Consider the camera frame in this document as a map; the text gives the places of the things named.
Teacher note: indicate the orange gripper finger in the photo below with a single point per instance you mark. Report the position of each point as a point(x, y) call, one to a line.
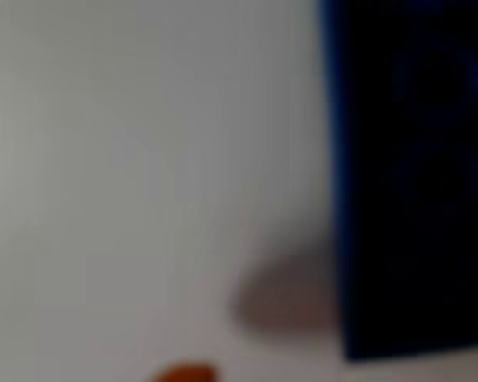
point(185, 374)

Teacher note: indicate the small blue block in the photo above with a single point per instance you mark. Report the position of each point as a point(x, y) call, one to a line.
point(414, 179)

